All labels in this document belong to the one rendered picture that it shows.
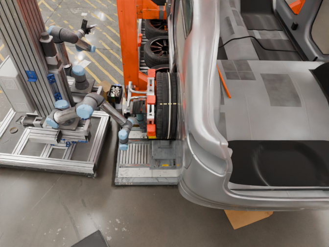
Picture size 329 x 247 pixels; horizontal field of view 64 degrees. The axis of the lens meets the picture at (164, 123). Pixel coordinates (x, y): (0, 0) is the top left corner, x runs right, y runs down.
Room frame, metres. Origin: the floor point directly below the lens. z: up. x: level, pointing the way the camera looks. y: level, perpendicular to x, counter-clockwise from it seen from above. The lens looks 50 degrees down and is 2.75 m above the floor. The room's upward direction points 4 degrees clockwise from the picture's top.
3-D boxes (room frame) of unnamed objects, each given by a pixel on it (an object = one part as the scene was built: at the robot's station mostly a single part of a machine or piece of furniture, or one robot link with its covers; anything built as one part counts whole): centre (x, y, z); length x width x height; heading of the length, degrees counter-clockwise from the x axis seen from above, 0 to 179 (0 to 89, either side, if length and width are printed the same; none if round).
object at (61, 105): (1.60, 0.93, 0.98); 0.13 x 0.12 x 0.14; 169
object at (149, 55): (3.39, 0.05, 0.39); 0.66 x 0.66 x 0.24
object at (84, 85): (2.10, 0.91, 0.87); 0.15 x 0.15 x 0.10
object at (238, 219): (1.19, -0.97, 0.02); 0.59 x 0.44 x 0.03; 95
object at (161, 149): (1.85, -0.02, 0.32); 0.40 x 0.30 x 0.28; 5
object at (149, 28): (4.11, 0.11, 0.39); 0.66 x 0.66 x 0.24
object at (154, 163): (1.81, -0.02, 0.13); 0.50 x 0.36 x 0.10; 5
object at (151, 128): (1.52, 0.12, 0.85); 0.09 x 0.08 x 0.07; 5
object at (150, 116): (1.83, 0.15, 0.85); 0.54 x 0.07 x 0.54; 5
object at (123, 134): (1.37, 0.34, 0.95); 0.11 x 0.08 x 0.11; 169
